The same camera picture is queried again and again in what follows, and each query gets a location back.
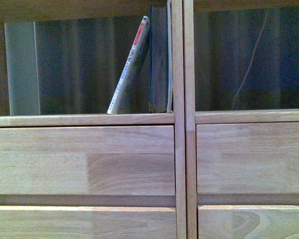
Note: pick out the white illustrated book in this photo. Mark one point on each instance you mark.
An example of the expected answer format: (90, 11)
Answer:
(121, 100)

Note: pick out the left wooden shelf unit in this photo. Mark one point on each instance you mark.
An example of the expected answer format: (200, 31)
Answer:
(35, 10)

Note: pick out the wooden shelf unit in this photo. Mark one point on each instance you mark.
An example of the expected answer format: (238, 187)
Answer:
(241, 64)
(35, 10)

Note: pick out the right wooden shelf unit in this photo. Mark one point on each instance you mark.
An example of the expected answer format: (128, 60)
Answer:
(241, 64)

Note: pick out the thin pale book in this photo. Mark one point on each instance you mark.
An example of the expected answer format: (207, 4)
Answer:
(169, 46)

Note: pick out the dark green thick book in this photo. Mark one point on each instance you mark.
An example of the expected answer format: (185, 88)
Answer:
(158, 60)

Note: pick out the left upper wooden drawer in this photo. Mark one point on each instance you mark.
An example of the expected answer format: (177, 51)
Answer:
(103, 161)

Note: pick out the wooden drawer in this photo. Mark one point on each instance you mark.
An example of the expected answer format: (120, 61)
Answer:
(248, 158)
(62, 222)
(103, 161)
(248, 222)

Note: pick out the right upper wooden drawer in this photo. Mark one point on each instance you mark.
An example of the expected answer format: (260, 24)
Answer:
(248, 158)

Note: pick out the right lower wooden drawer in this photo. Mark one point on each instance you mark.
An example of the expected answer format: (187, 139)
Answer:
(248, 222)

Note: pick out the left lower wooden drawer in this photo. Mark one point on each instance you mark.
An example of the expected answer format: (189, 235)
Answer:
(62, 222)

